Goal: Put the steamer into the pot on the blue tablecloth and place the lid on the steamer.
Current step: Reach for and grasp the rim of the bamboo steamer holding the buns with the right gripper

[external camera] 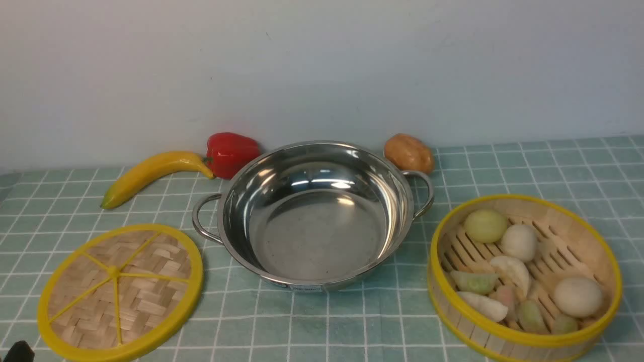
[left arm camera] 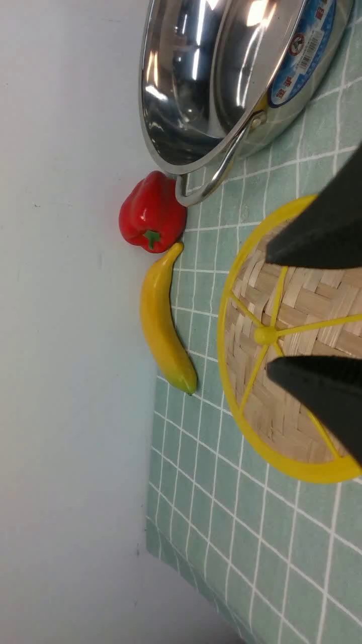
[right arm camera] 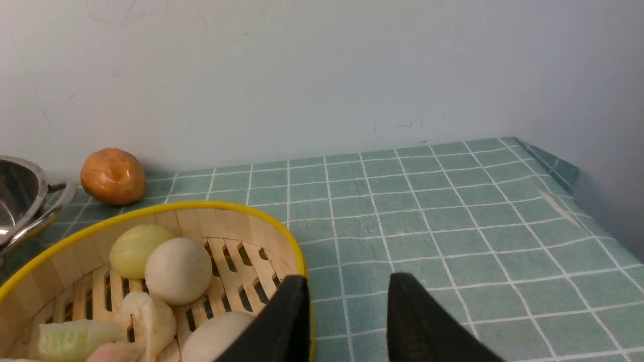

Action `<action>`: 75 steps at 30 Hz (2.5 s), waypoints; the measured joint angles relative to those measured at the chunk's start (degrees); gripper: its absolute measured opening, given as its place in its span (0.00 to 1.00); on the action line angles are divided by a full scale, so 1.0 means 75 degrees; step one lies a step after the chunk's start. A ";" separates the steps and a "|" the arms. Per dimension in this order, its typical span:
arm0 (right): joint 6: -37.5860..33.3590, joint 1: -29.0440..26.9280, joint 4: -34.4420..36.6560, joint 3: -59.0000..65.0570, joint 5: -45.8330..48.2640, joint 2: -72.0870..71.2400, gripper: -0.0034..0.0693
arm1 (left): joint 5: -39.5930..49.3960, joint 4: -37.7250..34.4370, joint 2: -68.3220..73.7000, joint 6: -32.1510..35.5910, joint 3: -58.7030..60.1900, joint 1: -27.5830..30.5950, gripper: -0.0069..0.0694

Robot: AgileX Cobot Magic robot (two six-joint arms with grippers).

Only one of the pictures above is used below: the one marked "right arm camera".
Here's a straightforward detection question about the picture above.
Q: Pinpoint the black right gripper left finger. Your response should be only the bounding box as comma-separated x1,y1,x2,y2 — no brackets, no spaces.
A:
217,275,310,361

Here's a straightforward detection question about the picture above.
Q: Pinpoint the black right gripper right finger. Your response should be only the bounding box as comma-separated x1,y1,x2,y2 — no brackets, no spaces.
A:
386,273,502,361

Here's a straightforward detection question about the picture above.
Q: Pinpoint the yellow rimmed bamboo steamer basket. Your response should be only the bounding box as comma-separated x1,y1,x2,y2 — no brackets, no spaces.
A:
2,200,315,361

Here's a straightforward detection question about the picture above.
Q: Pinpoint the stainless steel pot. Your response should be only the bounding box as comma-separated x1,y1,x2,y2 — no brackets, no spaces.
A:
1,154,77,257

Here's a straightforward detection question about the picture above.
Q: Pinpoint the white round bun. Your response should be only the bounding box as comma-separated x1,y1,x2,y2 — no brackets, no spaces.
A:
181,312,255,361
144,237,212,306

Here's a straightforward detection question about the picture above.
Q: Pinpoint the white dumpling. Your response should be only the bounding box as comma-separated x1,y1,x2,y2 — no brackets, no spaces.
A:
122,291,177,361

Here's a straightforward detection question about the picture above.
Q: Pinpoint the green checkered tablecloth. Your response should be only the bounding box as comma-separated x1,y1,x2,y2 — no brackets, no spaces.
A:
0,137,644,362

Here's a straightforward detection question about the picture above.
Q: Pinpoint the pink dumpling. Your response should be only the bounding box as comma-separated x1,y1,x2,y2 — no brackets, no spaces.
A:
86,342,144,362

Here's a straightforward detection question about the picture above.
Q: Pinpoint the pale green round bun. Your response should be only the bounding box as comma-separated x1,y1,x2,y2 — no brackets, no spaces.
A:
110,224,177,280

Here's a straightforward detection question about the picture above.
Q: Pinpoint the green dumpling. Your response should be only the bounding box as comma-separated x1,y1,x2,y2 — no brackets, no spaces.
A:
37,319,126,361

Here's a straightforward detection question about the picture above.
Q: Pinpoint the brown potato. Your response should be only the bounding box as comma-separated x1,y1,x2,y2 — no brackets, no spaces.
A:
80,147,146,206

